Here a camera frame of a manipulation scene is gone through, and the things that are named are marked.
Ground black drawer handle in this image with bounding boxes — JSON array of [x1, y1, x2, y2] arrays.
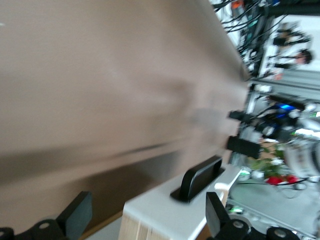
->
[[118, 156, 243, 240]]

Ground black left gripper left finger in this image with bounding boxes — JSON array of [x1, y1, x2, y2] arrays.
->
[[0, 191, 93, 240]]

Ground brown table cover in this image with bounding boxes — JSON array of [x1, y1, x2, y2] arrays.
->
[[0, 0, 251, 240]]

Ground person with black hair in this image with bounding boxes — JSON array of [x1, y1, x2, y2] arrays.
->
[[273, 48, 315, 70]]

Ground tangled black floor cables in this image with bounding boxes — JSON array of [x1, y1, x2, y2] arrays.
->
[[212, 0, 288, 78]]

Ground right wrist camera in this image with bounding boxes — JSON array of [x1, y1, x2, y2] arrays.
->
[[266, 94, 310, 112]]

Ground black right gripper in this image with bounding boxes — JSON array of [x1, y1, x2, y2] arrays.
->
[[227, 111, 301, 159]]

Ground plant with red flowers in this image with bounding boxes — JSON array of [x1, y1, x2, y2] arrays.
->
[[249, 144, 298, 187]]

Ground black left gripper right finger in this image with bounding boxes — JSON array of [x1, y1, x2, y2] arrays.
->
[[205, 191, 299, 240]]

